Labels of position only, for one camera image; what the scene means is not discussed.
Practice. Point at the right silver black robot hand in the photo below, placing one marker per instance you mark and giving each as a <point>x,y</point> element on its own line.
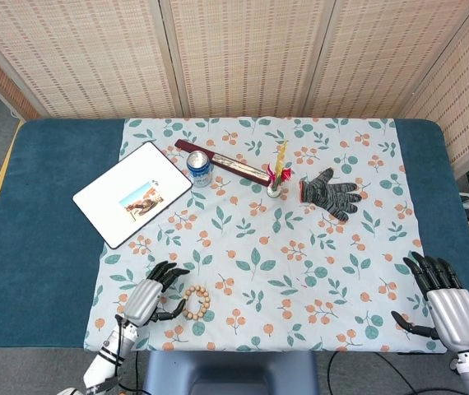
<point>454,314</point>

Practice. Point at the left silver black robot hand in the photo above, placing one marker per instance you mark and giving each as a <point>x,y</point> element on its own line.
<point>144,300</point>

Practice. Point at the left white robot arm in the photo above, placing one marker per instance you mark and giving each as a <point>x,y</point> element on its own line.
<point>103,362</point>

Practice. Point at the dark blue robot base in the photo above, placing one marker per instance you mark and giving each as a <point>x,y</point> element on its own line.
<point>230,370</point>

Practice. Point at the white tablet with photo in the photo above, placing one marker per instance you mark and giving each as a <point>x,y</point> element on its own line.
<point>136,177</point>

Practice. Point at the floral print tablecloth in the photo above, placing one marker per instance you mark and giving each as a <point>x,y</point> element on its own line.
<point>259,247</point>

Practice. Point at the blue white drink can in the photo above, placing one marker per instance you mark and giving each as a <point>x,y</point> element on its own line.
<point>199,173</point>

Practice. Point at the blue felt covered table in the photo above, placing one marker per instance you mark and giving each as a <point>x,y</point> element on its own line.
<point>45,185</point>

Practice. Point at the dark red folded fan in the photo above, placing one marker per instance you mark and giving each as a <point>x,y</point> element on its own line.
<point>238,166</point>

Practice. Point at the small vase with flowers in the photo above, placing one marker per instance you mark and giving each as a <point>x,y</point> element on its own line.
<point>274,190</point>

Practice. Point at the grey knit work glove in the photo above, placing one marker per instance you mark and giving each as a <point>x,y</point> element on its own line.
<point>325,193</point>

